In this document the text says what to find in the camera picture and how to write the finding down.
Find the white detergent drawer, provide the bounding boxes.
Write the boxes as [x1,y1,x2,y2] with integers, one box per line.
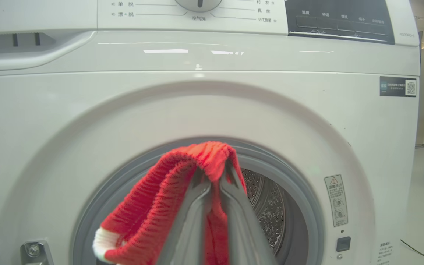
[0,0,98,73]

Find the black QR code sticker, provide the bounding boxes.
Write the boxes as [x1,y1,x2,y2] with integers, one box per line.
[379,76,417,98]

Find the grey warning label sticker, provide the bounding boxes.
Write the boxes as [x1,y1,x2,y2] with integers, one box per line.
[324,174,349,228]

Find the black floor cable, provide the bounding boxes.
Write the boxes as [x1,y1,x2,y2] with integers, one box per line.
[400,239,424,265]

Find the black washer display panel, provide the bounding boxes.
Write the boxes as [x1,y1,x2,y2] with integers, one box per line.
[285,0,396,45]

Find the grey rubber door gasket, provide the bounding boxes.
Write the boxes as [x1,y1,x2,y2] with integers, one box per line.
[73,137,325,265]

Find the white front-load washing machine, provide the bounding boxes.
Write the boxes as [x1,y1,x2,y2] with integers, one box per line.
[0,0,421,265]

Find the black door latch slot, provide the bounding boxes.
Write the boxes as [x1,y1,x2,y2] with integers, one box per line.
[336,236,351,252]

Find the red knitted garment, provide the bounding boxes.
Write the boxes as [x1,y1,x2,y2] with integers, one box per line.
[92,141,248,265]

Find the stainless steel washer drum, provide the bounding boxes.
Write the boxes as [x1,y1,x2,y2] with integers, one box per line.
[241,168,287,257]

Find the round washer program knob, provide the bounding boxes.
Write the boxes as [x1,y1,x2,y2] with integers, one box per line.
[174,0,223,13]

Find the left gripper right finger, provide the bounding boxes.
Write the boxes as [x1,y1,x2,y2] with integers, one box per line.
[219,161,279,265]

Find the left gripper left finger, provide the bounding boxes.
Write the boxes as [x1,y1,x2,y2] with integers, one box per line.
[157,166,212,265]

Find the printed text label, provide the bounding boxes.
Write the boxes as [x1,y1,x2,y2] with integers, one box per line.
[379,241,395,265]

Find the metal door hinge bracket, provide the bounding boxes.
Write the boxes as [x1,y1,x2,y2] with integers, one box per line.
[20,241,54,265]

